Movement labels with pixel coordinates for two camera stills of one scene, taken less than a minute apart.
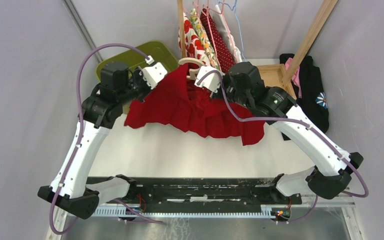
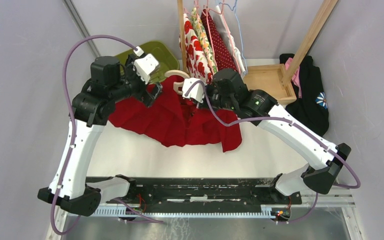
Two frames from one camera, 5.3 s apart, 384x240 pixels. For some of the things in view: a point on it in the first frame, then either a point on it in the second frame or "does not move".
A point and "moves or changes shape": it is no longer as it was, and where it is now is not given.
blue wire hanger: x=234 y=7 does not move
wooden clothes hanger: x=192 y=72 → x=178 y=86
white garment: x=222 y=24 does not move
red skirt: x=173 y=99 moves or changes shape
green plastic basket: x=164 y=61 does not move
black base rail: x=206 y=191 does not move
